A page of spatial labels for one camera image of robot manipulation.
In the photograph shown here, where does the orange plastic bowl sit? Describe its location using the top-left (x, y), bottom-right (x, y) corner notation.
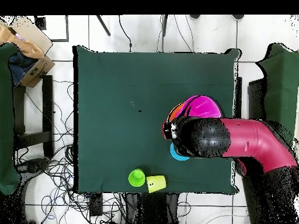
top-left (166, 103), bottom-right (187, 123)

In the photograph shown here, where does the pink plastic bowl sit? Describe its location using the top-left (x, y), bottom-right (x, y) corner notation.
top-left (179, 94), bottom-right (223, 119)

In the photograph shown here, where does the yellow plastic cup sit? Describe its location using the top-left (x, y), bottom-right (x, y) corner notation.
top-left (146, 174), bottom-right (167, 194)

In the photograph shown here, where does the small blue plastic bowl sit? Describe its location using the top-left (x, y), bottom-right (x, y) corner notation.
top-left (169, 142), bottom-right (190, 162)

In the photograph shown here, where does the green plastic cup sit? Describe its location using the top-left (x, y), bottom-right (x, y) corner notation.
top-left (128, 169), bottom-right (146, 188)

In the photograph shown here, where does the dark green tablecloth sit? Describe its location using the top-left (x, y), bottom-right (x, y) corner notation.
top-left (72, 45), bottom-right (241, 194)

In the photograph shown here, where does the black power box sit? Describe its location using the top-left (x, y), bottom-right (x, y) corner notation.
top-left (89, 193), bottom-right (104, 217)

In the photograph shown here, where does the black stand leg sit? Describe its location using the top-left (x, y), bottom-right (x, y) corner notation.
top-left (95, 15), bottom-right (112, 37)
top-left (161, 15), bottom-right (168, 37)

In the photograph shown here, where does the green-covered side table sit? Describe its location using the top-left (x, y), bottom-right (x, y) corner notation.
top-left (255, 43), bottom-right (299, 143)
top-left (0, 42), bottom-right (20, 195)

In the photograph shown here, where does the brown cardboard box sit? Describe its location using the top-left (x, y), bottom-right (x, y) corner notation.
top-left (19, 55), bottom-right (56, 89)

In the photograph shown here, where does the tan cloth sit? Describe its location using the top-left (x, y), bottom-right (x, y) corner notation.
top-left (0, 19), bottom-right (45, 59)

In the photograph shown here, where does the blue cloth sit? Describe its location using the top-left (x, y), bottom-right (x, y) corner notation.
top-left (7, 50), bottom-right (39, 87)

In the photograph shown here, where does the beige cardboard sheet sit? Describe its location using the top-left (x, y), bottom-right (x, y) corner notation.
top-left (10, 15), bottom-right (54, 57)

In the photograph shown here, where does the black chair frame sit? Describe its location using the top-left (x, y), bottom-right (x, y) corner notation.
top-left (234, 76), bottom-right (267, 120)
top-left (12, 75), bottom-right (55, 158)

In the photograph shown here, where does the black cable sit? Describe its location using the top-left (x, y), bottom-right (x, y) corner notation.
top-left (118, 15), bottom-right (133, 53)

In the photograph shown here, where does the tangle of cables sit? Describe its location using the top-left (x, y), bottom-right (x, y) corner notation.
top-left (15, 79), bottom-right (127, 224)

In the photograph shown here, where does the grey metal frame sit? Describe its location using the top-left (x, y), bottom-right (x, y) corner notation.
top-left (34, 15), bottom-right (70, 43)

